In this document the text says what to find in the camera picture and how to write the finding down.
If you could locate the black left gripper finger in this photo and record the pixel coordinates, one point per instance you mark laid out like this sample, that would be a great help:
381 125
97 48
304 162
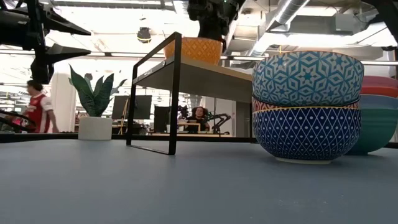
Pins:
65 27
65 52

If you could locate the orange patterned bowl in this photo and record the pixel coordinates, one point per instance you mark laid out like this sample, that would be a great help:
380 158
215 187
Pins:
196 49

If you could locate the red wavy patterned bowl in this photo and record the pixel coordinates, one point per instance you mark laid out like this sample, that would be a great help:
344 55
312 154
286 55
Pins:
264 106

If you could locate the light blue star patterned bowl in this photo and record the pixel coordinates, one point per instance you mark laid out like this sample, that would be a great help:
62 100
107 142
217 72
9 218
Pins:
308 77

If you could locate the dark blue diamond patterned bowl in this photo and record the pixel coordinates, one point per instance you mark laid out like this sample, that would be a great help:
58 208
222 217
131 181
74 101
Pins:
306 133

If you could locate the plain red pink bowl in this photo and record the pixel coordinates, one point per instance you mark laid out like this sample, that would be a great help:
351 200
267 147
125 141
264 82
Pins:
381 87

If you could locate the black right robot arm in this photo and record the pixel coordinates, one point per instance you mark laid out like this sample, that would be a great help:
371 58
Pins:
390 15

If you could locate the black background robot arm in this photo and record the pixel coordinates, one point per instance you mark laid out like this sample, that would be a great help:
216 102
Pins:
222 118

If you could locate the person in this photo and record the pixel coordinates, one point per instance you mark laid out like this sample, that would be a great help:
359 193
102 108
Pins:
38 109
199 113

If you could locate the snake plant in white pot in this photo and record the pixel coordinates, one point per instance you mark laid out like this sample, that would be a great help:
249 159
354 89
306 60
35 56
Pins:
94 127

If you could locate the black computer monitor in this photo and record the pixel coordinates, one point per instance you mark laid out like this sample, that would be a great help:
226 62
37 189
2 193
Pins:
140 107
161 118

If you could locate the wooden background desk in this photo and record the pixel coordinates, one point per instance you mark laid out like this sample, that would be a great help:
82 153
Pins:
174 134

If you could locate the plain teal bowl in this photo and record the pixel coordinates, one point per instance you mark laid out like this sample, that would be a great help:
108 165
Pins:
379 130

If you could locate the wooden shelf with black frame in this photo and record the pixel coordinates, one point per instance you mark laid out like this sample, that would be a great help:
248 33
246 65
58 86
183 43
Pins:
202 77

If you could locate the black ceiling dome camera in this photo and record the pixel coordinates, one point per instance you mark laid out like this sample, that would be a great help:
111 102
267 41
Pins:
144 34

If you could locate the silver ventilation duct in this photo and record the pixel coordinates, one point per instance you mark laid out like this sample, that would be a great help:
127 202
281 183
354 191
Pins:
289 9

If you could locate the black aluminium rig frame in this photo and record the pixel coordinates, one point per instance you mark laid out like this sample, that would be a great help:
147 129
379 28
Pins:
46 137

